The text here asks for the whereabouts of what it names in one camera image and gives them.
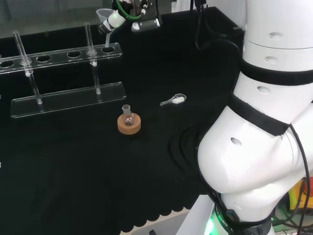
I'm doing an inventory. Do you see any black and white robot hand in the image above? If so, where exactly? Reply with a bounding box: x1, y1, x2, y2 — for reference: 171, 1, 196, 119
98, 11, 127, 35

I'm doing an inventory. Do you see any clear plastic funnel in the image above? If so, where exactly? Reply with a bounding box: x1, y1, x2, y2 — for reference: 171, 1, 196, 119
96, 8, 115, 48

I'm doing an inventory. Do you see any clear funnel stand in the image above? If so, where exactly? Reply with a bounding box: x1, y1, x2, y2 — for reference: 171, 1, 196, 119
0, 22, 128, 119

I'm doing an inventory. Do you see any glass weighing funnel with powder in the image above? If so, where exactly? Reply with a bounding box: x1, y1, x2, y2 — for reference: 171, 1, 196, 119
159, 93, 187, 107

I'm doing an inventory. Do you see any small round-bottom glass flask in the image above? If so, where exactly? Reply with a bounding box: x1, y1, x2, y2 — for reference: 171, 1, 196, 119
121, 104, 135, 127

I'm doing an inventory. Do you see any black bench cloth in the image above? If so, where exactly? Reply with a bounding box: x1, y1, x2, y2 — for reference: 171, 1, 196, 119
0, 6, 246, 233

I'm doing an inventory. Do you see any yellow stop button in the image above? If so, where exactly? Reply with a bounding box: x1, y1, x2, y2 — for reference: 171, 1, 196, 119
288, 178, 313, 214

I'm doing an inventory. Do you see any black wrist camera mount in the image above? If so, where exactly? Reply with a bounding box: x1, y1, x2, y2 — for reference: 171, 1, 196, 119
131, 0, 162, 33

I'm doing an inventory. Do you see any black cable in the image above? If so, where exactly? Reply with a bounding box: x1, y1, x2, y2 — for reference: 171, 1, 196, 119
189, 0, 245, 58
290, 124, 310, 235
168, 126, 221, 196

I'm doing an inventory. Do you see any cork ring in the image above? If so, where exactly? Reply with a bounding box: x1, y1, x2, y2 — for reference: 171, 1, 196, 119
117, 113, 142, 136

